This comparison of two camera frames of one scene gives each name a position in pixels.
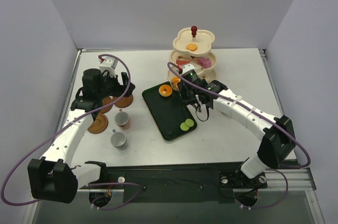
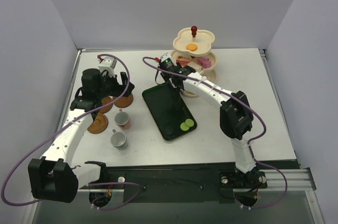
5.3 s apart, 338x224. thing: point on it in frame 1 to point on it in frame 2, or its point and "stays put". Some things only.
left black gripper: [120, 85] stays put
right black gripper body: [185, 93] to [172, 85]
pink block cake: [206, 63] stays put
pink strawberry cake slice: [179, 62] stays put
